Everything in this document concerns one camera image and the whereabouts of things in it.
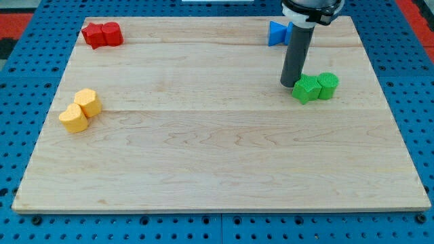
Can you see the yellow heart block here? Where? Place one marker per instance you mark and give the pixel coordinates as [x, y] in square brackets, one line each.
[73, 119]

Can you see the red star block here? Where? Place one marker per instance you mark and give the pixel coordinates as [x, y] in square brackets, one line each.
[93, 35]

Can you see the blue block behind rod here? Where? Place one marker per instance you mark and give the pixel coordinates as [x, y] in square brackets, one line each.
[288, 33]

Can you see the wooden board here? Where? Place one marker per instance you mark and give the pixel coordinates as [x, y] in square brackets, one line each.
[195, 120]

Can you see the red circle block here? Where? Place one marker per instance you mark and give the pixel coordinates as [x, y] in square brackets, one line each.
[112, 33]

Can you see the yellow hexagon block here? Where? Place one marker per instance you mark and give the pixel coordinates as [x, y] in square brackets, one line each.
[89, 102]

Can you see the green star block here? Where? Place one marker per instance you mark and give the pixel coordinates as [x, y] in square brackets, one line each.
[307, 88]

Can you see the blue triangle block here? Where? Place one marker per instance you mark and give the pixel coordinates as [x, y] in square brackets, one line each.
[276, 33]

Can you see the green circle block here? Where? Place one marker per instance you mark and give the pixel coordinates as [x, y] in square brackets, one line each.
[328, 82]

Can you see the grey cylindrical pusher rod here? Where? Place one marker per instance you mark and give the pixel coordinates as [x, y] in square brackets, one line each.
[295, 56]

